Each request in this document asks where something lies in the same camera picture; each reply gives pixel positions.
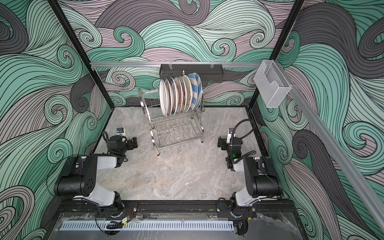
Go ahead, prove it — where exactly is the aluminium wall rail right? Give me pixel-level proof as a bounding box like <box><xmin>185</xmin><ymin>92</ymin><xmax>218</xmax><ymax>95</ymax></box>
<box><xmin>276</xmin><ymin>63</ymin><xmax>384</xmax><ymax>230</ymax></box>

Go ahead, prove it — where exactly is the white slotted cable duct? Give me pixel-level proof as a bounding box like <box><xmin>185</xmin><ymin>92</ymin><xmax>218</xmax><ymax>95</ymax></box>
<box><xmin>59</xmin><ymin>220</ymin><xmax>235</xmax><ymax>232</ymax></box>

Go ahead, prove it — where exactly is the white plate green flower outline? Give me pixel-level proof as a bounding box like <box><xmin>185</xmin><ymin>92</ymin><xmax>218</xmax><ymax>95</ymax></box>
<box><xmin>159</xmin><ymin>80</ymin><xmax>167</xmax><ymax>117</ymax></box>

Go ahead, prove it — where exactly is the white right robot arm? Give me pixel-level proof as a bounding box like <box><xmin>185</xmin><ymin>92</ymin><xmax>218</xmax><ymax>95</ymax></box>
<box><xmin>218</xmin><ymin>137</ymin><xmax>283</xmax><ymax>211</ymax></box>

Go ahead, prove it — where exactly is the black wall-mounted tray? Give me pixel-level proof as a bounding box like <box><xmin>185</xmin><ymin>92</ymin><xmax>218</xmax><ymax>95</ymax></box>
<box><xmin>159</xmin><ymin>65</ymin><xmax>224</xmax><ymax>83</ymax></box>

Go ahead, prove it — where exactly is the clear plastic wall bin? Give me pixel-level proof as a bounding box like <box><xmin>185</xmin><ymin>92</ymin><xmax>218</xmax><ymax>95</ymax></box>
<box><xmin>253</xmin><ymin>60</ymin><xmax>292</xmax><ymax>109</ymax></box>

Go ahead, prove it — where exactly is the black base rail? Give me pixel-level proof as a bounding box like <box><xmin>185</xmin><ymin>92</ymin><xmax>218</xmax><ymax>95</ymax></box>
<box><xmin>58</xmin><ymin>200</ymin><xmax>296</xmax><ymax>219</ymax></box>

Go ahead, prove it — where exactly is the cream plate floral pattern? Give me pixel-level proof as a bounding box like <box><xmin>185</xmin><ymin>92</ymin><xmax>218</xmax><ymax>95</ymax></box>
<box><xmin>182</xmin><ymin>75</ymin><xmax>192</xmax><ymax>112</ymax></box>

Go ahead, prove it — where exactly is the blue white striped plate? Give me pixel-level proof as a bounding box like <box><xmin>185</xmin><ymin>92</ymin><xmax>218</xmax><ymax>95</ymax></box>
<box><xmin>188</xmin><ymin>74</ymin><xmax>198</xmax><ymax>111</ymax></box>
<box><xmin>193</xmin><ymin>73</ymin><xmax>203</xmax><ymax>110</ymax></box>

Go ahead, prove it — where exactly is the aluminium wall rail back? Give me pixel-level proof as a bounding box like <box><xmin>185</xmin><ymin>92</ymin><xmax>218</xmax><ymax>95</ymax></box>
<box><xmin>90</xmin><ymin>61</ymin><xmax>261</xmax><ymax>69</ymax></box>

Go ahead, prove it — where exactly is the steel wire dish rack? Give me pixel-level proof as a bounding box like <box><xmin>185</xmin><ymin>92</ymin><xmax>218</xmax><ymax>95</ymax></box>
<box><xmin>138</xmin><ymin>88</ymin><xmax>205</xmax><ymax>156</ymax></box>

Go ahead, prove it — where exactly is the aluminium wall rail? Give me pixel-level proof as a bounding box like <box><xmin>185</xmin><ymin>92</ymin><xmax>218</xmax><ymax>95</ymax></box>
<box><xmin>276</xmin><ymin>63</ymin><xmax>384</xmax><ymax>230</ymax></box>
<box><xmin>90</xmin><ymin>61</ymin><xmax>261</xmax><ymax>69</ymax></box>

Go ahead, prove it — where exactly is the white plate orange sunburst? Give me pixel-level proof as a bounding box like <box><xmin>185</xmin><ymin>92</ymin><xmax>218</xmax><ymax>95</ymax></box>
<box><xmin>164</xmin><ymin>79</ymin><xmax>172</xmax><ymax>116</ymax></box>
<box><xmin>174</xmin><ymin>77</ymin><xmax>182</xmax><ymax>114</ymax></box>

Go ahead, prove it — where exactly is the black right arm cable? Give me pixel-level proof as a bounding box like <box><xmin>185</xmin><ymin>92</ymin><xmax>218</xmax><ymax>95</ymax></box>
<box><xmin>230</xmin><ymin>119</ymin><xmax>256</xmax><ymax>160</ymax></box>

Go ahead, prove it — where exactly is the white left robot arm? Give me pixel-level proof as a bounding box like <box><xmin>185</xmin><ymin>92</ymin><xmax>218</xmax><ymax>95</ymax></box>
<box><xmin>54</xmin><ymin>131</ymin><xmax>138</xmax><ymax>212</ymax></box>

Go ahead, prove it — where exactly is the white plate green red rim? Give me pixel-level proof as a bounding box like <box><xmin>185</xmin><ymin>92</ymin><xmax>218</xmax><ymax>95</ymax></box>
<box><xmin>170</xmin><ymin>77</ymin><xmax>178</xmax><ymax>115</ymax></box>

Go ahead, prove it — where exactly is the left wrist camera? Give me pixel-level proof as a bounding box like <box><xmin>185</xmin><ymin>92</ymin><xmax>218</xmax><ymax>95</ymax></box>
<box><xmin>117</xmin><ymin>128</ymin><xmax>126</xmax><ymax>137</ymax></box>

